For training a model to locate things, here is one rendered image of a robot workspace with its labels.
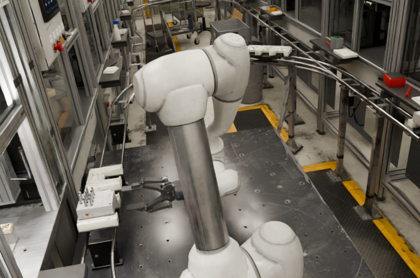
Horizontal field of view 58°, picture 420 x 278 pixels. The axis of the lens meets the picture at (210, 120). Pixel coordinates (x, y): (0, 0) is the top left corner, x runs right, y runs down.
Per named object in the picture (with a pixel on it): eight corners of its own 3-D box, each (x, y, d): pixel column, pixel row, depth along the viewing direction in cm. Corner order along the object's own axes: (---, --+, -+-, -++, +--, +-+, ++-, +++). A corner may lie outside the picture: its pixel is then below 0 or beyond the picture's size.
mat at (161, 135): (215, 160, 326) (215, 158, 326) (146, 171, 320) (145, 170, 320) (172, 21, 846) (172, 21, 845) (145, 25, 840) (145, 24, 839)
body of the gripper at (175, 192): (185, 192, 149) (162, 195, 149) (182, 174, 146) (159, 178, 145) (187, 204, 143) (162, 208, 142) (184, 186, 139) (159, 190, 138)
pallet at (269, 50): (243, 61, 309) (242, 49, 305) (248, 55, 321) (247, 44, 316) (287, 63, 295) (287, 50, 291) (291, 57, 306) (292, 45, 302)
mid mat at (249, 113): (299, 149, 330) (299, 148, 329) (237, 159, 325) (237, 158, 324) (267, 104, 419) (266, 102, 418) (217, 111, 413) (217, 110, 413)
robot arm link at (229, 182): (202, 206, 145) (197, 178, 154) (242, 199, 146) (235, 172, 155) (201, 190, 137) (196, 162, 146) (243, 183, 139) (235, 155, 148)
